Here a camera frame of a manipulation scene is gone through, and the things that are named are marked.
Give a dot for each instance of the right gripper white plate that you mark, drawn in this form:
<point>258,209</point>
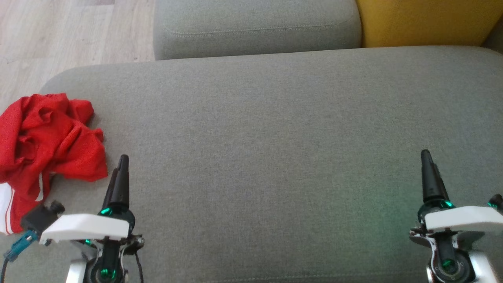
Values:
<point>463,219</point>

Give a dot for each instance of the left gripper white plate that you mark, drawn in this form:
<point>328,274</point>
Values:
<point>86,228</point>

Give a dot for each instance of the red white striped jersey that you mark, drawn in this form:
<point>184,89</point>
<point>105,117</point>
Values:
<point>23,114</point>

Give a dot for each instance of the large grey sofa seat cushion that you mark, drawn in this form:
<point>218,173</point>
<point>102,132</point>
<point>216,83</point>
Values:
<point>255,137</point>

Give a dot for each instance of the grey sofa back cushion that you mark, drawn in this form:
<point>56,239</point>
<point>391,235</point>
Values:
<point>496,41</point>

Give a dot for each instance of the yellow sofa cushion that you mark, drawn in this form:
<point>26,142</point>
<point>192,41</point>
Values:
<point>424,21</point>

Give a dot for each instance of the grey stitched sofa cushion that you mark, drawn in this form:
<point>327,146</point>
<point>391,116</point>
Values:
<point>255,27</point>

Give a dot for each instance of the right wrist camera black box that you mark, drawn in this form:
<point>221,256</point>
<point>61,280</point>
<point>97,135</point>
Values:
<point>497,201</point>

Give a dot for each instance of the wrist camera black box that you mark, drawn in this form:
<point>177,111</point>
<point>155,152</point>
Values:
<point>39,218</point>
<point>497,201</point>

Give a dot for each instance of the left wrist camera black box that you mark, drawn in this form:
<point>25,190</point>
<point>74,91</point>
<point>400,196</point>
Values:
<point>39,218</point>

